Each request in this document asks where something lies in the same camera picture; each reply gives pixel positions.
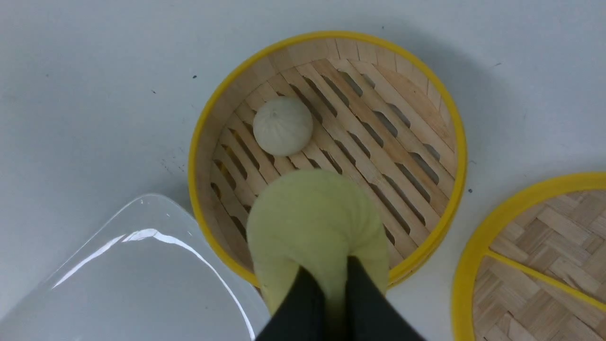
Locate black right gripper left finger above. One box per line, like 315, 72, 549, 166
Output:
256, 267, 326, 341

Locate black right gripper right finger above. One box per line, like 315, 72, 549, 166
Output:
346, 256, 424, 341

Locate yellow steamed bun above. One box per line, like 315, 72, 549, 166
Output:
245, 169, 389, 330

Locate white steamed bun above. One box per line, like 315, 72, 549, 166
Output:
252, 96, 313, 157

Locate white square plate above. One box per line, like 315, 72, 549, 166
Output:
1, 194, 270, 341

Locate woven bamboo steamer lid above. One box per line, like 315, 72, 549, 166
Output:
452, 172, 606, 341

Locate bamboo steamer basket yellow rims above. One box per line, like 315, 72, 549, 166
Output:
188, 31, 467, 287

